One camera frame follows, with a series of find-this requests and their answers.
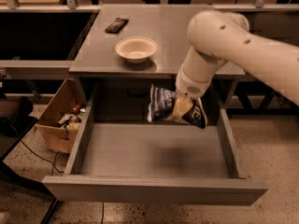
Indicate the cardboard box with trash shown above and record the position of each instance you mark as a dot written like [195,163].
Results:
[58,135]

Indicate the blue chip bag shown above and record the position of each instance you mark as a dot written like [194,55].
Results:
[161,106]

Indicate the black snack bar wrapper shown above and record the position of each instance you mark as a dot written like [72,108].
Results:
[116,26]

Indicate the red can in box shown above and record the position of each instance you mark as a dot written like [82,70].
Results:
[75,109]

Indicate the grey cabinet counter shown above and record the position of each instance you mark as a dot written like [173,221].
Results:
[166,25]

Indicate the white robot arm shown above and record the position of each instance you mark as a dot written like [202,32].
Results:
[217,38]

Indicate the open grey top drawer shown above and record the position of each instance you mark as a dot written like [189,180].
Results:
[119,157]

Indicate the white paper bowl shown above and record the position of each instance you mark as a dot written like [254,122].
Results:
[136,49]

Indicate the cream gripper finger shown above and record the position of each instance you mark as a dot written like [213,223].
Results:
[182,106]

